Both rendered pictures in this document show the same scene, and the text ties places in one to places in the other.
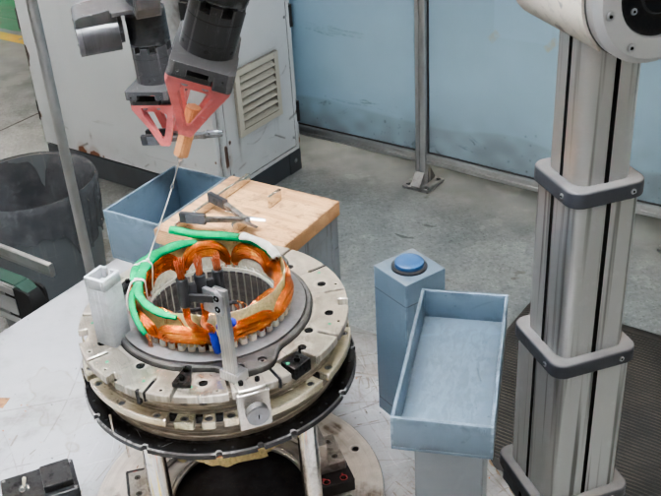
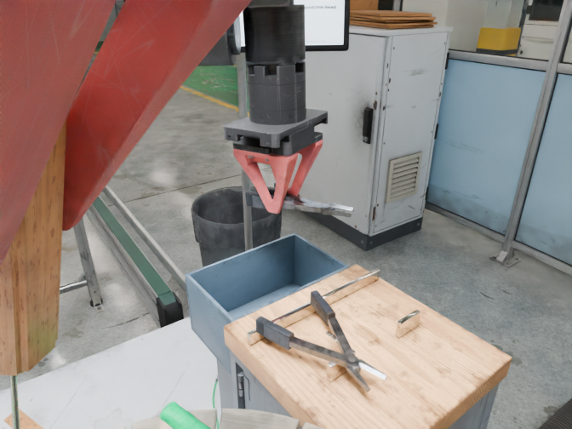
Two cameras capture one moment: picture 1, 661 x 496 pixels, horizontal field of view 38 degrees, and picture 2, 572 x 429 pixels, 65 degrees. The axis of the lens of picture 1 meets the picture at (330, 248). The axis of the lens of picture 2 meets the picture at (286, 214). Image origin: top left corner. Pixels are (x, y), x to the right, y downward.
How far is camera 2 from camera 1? 0.97 m
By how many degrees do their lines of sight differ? 17
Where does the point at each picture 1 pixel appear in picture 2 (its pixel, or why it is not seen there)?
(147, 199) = (250, 266)
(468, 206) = (539, 284)
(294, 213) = (436, 361)
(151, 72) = (265, 104)
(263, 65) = (410, 160)
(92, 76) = not seen: hidden behind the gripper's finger
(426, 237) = (503, 300)
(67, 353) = (149, 397)
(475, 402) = not seen: outside the picture
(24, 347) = (118, 374)
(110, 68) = not seen: hidden behind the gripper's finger
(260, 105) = (403, 185)
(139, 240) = (213, 327)
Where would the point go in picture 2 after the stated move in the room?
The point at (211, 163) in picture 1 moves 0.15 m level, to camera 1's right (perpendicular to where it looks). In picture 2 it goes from (363, 215) to (390, 220)
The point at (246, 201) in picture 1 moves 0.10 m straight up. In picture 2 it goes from (365, 313) to (374, 228)
